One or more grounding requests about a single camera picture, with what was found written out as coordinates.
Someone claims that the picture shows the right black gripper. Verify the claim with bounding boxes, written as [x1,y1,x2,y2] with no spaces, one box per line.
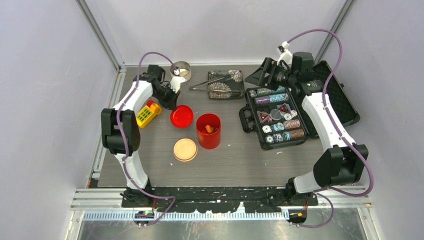
[245,57,297,92]

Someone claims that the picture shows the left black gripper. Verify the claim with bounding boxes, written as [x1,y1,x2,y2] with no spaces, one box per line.
[152,83,180,111]

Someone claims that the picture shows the red round lid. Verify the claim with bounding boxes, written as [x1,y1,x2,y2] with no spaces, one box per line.
[170,104,194,129]

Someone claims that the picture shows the metal tongs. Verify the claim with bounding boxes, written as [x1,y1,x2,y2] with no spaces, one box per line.
[188,73,233,93]

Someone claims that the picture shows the red cylindrical container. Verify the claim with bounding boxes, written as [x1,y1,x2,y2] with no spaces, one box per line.
[195,113,222,150]

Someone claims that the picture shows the orange fried food top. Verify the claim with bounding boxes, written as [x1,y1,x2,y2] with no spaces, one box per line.
[205,125,214,134]

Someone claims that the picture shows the beige round lid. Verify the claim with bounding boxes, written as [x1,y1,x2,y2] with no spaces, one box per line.
[173,138,198,162]

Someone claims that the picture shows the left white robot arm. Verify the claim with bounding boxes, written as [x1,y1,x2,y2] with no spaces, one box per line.
[100,65,186,207]

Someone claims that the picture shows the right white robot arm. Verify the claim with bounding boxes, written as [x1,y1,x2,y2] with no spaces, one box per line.
[245,52,374,205]

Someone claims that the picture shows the yellow red toy block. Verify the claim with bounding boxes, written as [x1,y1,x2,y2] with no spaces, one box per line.
[135,99,163,128]

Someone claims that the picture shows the beige round metal bowl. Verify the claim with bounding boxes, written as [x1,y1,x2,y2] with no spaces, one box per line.
[169,60,192,82]

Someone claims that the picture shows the black floral square plate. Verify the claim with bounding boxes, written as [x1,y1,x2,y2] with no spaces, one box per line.
[207,69,245,99]

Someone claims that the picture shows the black poker chip case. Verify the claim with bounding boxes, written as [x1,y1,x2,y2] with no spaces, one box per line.
[239,61,361,150]

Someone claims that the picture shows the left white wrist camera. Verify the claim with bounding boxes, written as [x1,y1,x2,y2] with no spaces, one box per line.
[170,68,189,93]

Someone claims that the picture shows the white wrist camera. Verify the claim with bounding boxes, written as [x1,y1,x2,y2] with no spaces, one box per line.
[170,68,189,93]
[277,41,293,67]

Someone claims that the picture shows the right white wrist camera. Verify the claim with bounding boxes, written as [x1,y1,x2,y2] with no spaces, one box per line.
[277,41,293,67]

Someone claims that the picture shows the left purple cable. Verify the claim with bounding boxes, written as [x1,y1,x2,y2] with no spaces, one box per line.
[115,51,180,227]

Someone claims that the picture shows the purple cable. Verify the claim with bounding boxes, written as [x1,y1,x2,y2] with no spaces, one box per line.
[115,51,180,227]
[286,28,375,229]

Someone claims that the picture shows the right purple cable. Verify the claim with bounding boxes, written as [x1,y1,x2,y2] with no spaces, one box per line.
[286,28,375,229]

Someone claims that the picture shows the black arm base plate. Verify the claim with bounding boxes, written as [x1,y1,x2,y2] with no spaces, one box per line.
[120,186,318,214]

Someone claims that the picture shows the aluminium front rail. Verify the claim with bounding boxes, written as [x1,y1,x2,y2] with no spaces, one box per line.
[70,188,372,221]

